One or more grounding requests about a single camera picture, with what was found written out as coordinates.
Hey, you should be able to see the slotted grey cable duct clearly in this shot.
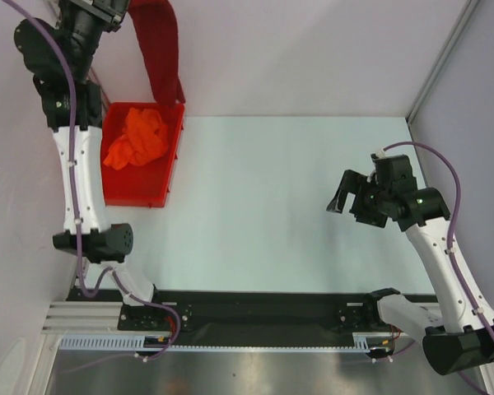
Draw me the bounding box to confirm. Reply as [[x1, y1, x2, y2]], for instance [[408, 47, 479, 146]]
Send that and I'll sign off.
[[58, 334, 393, 355]]

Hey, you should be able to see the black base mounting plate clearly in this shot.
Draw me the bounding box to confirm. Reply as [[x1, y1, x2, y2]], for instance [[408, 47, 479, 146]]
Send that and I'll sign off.
[[117, 290, 441, 347]]

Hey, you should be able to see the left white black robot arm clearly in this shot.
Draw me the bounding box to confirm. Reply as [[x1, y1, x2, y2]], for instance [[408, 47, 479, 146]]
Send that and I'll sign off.
[[8, 1, 165, 329]]

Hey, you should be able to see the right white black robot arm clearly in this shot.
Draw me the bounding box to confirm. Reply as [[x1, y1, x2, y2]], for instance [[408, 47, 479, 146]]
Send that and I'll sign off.
[[327, 170, 494, 375]]

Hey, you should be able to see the dark red t shirt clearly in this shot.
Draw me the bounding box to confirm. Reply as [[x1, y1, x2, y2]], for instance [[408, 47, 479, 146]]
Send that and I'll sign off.
[[128, 0, 186, 106]]

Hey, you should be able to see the red plastic bin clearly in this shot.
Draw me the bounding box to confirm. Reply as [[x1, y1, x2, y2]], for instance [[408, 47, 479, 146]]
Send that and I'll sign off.
[[100, 102, 184, 208]]

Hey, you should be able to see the orange t shirt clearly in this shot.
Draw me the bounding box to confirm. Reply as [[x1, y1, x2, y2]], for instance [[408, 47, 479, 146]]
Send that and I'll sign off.
[[103, 108, 170, 170]]

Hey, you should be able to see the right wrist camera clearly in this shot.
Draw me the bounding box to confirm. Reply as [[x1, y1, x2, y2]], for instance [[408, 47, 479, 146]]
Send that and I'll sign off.
[[371, 154, 417, 195]]

